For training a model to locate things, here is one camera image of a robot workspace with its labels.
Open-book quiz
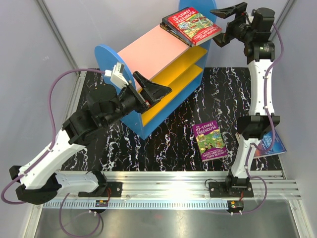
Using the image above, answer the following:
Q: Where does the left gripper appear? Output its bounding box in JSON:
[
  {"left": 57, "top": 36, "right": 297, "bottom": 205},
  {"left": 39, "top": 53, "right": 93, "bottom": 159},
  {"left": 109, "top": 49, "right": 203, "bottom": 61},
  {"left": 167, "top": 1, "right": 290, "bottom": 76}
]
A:
[{"left": 103, "top": 71, "right": 172, "bottom": 127}]

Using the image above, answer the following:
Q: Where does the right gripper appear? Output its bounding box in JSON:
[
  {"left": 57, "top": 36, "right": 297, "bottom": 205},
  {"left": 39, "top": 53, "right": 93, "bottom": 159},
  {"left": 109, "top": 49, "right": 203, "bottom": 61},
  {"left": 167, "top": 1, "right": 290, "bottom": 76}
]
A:
[{"left": 207, "top": 2, "right": 254, "bottom": 48}]

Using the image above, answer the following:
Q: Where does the red 13-Storey Treehouse book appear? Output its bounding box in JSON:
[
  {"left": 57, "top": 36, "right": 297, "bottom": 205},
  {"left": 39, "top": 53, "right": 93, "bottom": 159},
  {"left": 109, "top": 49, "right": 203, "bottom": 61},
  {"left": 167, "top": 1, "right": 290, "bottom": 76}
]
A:
[{"left": 167, "top": 7, "right": 222, "bottom": 46}]

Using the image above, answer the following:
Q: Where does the black blue Treehouse book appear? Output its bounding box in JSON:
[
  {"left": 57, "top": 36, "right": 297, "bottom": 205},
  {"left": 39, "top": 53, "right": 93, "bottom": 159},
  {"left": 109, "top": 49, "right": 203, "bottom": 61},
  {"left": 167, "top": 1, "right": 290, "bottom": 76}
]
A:
[{"left": 160, "top": 22, "right": 193, "bottom": 47}]

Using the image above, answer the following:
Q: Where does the Nineteen Eighty-Four book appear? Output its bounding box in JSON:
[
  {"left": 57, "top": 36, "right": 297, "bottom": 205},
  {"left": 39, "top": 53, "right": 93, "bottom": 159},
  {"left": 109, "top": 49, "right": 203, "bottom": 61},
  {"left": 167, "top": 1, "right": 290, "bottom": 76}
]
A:
[{"left": 162, "top": 17, "right": 181, "bottom": 34}]

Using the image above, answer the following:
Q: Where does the purple 117-Storey Treehouse book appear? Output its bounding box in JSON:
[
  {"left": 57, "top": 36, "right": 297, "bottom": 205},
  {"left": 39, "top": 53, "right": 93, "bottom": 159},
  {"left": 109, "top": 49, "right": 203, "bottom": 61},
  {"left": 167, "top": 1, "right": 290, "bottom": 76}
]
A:
[{"left": 192, "top": 120, "right": 227, "bottom": 162}]

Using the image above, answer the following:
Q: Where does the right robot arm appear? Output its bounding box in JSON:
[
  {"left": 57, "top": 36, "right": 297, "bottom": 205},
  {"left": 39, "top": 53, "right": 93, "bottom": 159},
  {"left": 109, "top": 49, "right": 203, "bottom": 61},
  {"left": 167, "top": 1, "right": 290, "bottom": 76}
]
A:
[{"left": 207, "top": 2, "right": 280, "bottom": 198}]

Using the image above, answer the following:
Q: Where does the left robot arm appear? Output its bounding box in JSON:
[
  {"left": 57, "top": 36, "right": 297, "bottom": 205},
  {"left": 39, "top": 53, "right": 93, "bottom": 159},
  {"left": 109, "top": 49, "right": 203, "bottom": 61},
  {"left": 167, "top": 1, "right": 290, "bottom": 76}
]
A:
[{"left": 9, "top": 70, "right": 172, "bottom": 205}]

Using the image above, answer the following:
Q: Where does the blue pink yellow bookshelf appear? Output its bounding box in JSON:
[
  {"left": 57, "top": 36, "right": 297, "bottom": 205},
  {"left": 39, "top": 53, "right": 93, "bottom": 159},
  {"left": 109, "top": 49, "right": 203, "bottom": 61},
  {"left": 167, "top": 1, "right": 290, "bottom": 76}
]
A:
[{"left": 95, "top": 0, "right": 218, "bottom": 139}]

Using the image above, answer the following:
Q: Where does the black marble pattern mat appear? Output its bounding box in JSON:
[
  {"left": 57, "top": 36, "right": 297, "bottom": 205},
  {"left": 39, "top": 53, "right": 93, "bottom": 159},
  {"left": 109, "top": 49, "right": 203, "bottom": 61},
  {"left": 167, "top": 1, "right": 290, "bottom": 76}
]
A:
[{"left": 62, "top": 67, "right": 251, "bottom": 172}]

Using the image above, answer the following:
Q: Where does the blue Jane Eyre book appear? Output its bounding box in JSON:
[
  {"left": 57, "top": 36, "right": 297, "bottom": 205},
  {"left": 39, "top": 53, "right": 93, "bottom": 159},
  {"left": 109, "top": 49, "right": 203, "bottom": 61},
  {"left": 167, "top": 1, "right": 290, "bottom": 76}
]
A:
[{"left": 252, "top": 127, "right": 288, "bottom": 159}]

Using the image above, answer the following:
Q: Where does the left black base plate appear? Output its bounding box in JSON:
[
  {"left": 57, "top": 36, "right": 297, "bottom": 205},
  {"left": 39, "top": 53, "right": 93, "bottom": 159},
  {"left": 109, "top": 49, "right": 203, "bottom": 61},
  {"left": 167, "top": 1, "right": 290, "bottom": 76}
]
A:
[{"left": 78, "top": 181, "right": 123, "bottom": 198}]

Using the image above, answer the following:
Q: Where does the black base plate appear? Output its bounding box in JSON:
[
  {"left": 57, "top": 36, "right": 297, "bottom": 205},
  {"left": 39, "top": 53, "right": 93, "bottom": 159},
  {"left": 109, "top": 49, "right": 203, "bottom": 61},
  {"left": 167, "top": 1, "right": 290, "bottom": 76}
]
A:
[
  {"left": 208, "top": 180, "right": 254, "bottom": 198},
  {"left": 78, "top": 181, "right": 123, "bottom": 198}
]

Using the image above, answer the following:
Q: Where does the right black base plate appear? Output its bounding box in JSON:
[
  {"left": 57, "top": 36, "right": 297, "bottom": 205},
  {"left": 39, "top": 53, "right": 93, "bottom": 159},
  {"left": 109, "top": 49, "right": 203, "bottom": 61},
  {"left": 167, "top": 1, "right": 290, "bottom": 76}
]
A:
[{"left": 208, "top": 180, "right": 254, "bottom": 198}]

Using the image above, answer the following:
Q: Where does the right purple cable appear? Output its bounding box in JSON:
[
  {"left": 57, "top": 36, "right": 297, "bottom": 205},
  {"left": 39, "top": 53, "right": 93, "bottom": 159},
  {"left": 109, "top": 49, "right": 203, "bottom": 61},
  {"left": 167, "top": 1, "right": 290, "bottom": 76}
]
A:
[{"left": 244, "top": 22, "right": 284, "bottom": 214}]

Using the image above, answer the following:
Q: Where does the purple cable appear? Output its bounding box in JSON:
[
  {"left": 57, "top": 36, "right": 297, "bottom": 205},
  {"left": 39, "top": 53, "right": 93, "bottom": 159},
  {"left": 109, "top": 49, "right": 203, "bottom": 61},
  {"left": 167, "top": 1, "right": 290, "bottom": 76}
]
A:
[
  {"left": 0, "top": 68, "right": 109, "bottom": 235},
  {"left": 244, "top": 22, "right": 284, "bottom": 214}
]

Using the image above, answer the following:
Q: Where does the white slotted cable duct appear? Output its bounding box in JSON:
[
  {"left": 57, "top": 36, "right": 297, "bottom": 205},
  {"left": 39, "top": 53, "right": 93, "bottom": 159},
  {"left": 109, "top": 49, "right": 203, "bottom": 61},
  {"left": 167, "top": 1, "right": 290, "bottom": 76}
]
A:
[{"left": 43, "top": 199, "right": 244, "bottom": 210}]

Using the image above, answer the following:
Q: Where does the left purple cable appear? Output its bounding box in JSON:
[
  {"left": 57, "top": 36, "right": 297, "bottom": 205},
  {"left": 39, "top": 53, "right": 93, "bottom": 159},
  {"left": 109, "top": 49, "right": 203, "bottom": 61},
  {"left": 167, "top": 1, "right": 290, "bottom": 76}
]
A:
[{"left": 0, "top": 68, "right": 109, "bottom": 235}]

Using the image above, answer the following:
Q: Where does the aluminium mounting rail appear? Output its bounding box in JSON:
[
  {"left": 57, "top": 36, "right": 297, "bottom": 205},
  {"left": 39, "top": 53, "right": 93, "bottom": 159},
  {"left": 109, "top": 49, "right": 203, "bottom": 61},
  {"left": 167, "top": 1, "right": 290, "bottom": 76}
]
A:
[{"left": 33, "top": 170, "right": 302, "bottom": 201}]

